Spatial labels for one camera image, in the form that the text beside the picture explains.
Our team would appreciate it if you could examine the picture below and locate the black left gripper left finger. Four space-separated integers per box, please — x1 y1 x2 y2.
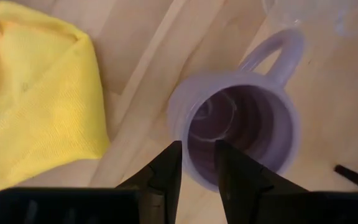
116 140 183 224

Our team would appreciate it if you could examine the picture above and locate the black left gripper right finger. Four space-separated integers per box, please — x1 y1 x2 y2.
214 139 308 224

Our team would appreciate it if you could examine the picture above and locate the pink ribbed ceramic mug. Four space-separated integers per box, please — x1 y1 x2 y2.
166 27 305 192

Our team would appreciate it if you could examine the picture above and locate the black rod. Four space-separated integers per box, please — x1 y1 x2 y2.
333 164 358 192

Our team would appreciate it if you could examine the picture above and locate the yellow cloth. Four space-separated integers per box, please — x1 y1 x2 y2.
0 0 111 196

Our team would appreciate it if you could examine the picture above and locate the clear glass mug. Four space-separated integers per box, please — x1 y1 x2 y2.
261 0 358 39

